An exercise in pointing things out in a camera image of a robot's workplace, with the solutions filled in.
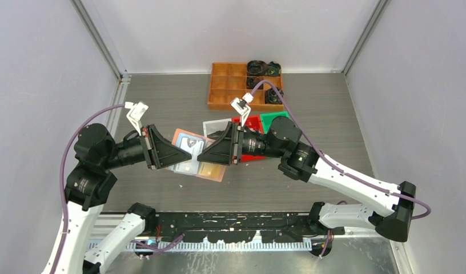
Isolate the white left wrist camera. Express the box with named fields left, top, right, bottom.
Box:
left=124, top=102, right=148, bottom=132

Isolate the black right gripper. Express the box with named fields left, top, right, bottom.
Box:
left=197, top=121, right=285, bottom=166

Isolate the light blue card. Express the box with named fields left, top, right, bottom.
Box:
left=170, top=128, right=207, bottom=176

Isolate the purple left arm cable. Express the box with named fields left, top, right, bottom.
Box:
left=47, top=104, right=127, bottom=274

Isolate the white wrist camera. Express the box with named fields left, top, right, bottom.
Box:
left=124, top=102, right=148, bottom=132
left=230, top=92, right=254, bottom=127

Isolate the gold credit card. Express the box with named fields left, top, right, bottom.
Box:
left=198, top=162, right=221, bottom=180

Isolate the tan leather card holder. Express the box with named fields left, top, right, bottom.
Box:
left=168, top=128, right=226, bottom=182

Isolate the camouflage rolled tie lower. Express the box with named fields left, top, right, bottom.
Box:
left=264, top=88, right=283, bottom=104

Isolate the orange wooden compartment tray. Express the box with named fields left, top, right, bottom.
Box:
left=207, top=63, right=284, bottom=112

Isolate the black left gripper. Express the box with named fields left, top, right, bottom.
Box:
left=103, top=123, right=193, bottom=168

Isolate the green plastic bin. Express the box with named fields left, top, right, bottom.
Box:
left=259, top=111, right=290, bottom=133

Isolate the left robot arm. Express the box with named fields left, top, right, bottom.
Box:
left=44, top=123, right=192, bottom=273

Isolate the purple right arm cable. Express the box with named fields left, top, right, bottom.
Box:
left=251, top=80, right=432, bottom=220

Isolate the white plastic bin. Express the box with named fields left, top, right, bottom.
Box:
left=202, top=118, right=232, bottom=137

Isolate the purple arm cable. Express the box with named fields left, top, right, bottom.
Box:
left=47, top=104, right=127, bottom=274
left=251, top=80, right=432, bottom=220

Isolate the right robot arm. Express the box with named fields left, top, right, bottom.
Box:
left=197, top=116, right=416, bottom=243

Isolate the silver grey credit card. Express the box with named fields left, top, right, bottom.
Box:
left=178, top=135, right=205, bottom=159

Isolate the dark rolled tie middle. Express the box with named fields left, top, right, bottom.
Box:
left=246, top=76, right=263, bottom=90

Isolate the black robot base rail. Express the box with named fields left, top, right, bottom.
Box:
left=135, top=212, right=346, bottom=256

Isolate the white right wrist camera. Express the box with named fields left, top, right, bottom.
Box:
left=230, top=92, right=254, bottom=127

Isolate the red plastic bin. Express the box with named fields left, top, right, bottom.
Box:
left=241, top=115, right=265, bottom=163

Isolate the dark rolled belt top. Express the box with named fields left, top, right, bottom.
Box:
left=246, top=60, right=268, bottom=76

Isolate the green patterned rolled tie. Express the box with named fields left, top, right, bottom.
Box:
left=265, top=61, right=282, bottom=77

